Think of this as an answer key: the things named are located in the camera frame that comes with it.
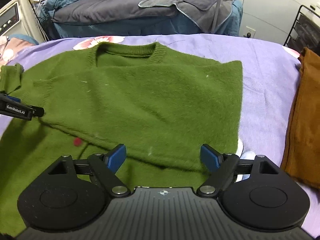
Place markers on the white medical device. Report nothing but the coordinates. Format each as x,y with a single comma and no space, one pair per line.
20,17

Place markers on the metal pole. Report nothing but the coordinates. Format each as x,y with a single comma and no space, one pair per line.
216,15

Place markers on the black wire rack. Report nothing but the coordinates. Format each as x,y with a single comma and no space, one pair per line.
305,30

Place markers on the wall power socket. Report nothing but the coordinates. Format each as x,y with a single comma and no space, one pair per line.
249,32

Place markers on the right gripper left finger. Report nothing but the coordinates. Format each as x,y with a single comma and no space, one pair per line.
105,166

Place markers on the brown folded garment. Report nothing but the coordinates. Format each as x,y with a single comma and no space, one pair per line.
301,153

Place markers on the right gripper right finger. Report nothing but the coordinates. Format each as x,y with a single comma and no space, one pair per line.
221,168

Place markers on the grey blanket on far bed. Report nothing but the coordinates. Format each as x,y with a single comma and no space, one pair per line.
88,12

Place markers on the pile of grey pink clothes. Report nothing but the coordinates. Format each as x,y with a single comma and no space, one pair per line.
11,45

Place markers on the purple floral bed sheet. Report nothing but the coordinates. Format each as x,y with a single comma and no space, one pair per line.
270,74

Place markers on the grey towel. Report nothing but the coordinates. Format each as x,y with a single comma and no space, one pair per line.
200,12

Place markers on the green knit cardigan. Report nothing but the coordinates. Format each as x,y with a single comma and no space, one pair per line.
160,103

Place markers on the blue bed skirt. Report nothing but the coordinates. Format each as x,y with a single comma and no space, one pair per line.
144,26

